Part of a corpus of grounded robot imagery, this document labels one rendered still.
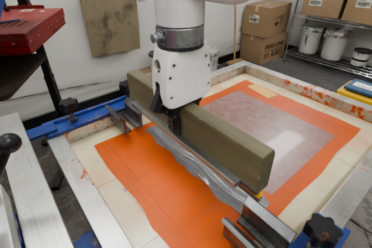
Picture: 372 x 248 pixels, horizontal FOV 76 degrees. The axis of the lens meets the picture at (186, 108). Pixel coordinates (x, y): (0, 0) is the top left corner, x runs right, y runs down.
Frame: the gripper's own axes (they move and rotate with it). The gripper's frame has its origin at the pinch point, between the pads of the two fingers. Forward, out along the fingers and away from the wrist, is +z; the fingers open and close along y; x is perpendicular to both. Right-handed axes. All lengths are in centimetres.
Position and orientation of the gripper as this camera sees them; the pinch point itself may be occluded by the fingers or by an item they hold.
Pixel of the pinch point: (182, 119)
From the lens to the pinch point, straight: 46.8
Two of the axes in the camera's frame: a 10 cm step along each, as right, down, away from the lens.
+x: -6.4, -4.1, 6.6
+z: 0.1, 8.4, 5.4
